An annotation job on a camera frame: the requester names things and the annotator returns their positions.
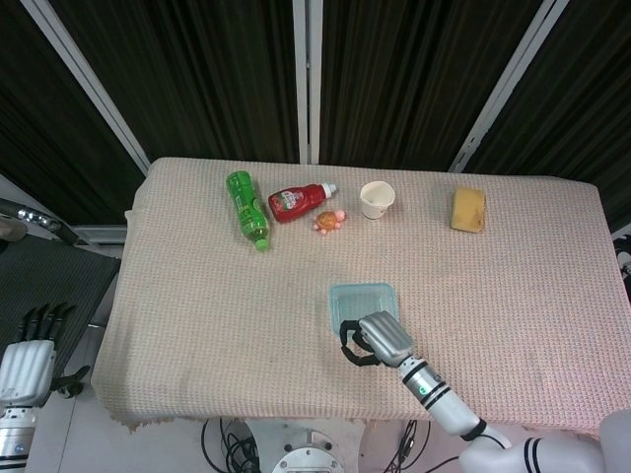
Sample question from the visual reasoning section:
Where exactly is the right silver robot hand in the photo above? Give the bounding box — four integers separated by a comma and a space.
338, 310, 416, 369

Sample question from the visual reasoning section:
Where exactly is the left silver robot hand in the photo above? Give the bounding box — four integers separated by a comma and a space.
0, 302, 93, 409

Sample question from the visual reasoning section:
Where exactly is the clear blue plastic container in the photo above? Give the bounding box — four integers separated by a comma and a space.
328, 281, 399, 342

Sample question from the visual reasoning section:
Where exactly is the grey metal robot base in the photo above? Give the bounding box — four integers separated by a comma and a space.
245, 418, 367, 473

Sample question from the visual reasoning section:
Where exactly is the pink orange turtle toy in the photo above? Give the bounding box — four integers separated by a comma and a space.
311, 209, 347, 237

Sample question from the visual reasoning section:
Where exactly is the white paper cup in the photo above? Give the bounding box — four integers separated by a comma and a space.
359, 180, 397, 221

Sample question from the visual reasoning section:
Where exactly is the yellow green-backed sponge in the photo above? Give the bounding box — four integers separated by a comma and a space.
450, 186, 488, 233

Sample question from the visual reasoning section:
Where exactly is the red ketchup squeeze bottle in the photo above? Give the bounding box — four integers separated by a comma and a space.
267, 182, 339, 225

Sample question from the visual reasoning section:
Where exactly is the beige waffle tablecloth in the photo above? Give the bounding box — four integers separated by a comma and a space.
91, 157, 631, 439

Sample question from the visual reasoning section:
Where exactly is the green plastic drink bottle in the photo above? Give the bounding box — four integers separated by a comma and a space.
225, 169, 273, 253

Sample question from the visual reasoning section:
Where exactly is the dark pleated curtain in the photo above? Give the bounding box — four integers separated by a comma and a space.
0, 0, 631, 233

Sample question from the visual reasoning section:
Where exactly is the black cable bundle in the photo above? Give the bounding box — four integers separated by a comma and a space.
200, 418, 258, 473
386, 420, 457, 473

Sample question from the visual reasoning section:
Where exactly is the white upright frame post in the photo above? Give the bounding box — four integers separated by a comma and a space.
292, 0, 322, 165

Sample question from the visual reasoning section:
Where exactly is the white slanted frame post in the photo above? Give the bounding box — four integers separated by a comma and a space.
20, 0, 151, 177
448, 0, 573, 173

